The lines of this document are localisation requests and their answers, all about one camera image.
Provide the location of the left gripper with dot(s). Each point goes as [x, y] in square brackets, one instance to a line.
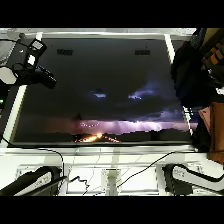
[46, 78]

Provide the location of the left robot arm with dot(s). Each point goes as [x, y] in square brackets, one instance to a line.
[6, 76]

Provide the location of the heap of clothes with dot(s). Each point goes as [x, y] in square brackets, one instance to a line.
[215, 50]

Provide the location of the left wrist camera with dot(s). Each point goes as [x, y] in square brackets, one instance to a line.
[37, 45]

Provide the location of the silver frame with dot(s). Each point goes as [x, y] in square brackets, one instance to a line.
[112, 180]

